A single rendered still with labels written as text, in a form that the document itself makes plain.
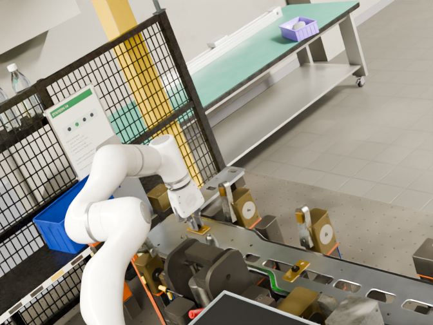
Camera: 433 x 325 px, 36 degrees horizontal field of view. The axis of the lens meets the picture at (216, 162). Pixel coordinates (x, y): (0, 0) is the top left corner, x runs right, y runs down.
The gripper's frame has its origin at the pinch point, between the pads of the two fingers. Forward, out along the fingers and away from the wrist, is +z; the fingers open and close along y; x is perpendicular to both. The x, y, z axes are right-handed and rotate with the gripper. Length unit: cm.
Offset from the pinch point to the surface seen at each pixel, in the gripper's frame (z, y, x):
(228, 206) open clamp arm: -1.1, 9.9, -6.8
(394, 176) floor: 103, 175, 57
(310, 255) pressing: 3.2, 1.9, -46.1
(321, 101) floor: 103, 259, 174
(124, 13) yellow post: -58, 44, 58
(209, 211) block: 5.1, 11.8, 7.7
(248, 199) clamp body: 1.1, 17.3, -8.3
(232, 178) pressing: 3.1, 29.0, 11.7
